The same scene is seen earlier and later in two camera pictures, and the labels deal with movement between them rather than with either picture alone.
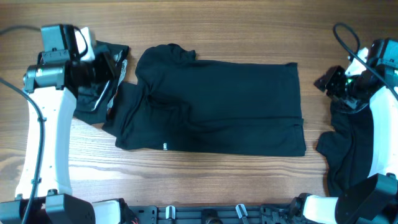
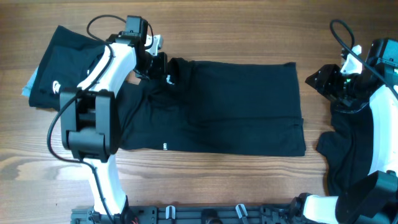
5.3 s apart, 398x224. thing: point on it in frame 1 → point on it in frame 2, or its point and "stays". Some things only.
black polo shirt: [179, 103] stays
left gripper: [104, 62] → [160, 68]
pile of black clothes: [347, 147] stays
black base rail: [284, 213] stays
